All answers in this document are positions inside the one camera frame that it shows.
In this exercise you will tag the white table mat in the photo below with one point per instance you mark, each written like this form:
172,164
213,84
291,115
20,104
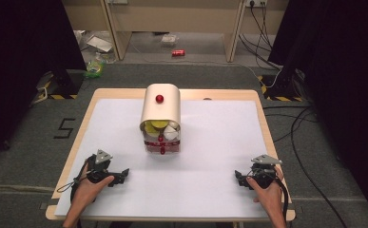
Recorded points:
210,152

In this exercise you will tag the person's left hand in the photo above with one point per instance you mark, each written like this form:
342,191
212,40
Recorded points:
86,191

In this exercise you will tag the green plastic bag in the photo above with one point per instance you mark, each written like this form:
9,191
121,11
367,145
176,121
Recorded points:
94,68

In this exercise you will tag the beige desk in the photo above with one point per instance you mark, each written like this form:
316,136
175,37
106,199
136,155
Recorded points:
178,15

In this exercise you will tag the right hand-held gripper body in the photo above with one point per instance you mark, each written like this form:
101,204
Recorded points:
263,172

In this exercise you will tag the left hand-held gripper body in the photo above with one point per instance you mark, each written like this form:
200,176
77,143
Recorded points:
100,167

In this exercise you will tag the person's right hand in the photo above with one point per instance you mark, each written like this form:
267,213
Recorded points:
270,196

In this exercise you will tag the white papers and plastic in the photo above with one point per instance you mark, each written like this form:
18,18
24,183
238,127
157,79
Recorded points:
97,42

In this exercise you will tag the white plastic packet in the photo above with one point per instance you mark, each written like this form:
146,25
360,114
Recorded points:
169,39

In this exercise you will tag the cream bread box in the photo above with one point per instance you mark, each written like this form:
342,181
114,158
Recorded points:
161,109

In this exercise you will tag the red drink can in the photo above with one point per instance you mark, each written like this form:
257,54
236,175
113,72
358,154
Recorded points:
178,52

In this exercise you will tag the red snack packets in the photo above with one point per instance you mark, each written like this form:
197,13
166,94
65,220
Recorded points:
154,146

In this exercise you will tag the yellow bowl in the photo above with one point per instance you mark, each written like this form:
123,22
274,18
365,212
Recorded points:
155,126

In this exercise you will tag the black curtain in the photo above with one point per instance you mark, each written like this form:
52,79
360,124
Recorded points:
20,63
346,79

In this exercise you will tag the stand base with hazard tape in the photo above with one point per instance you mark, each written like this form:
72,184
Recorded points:
280,90
62,87

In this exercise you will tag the white bowl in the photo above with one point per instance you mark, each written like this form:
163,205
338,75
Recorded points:
172,132

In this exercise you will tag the white wall socket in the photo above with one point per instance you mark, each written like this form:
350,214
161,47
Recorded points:
256,3

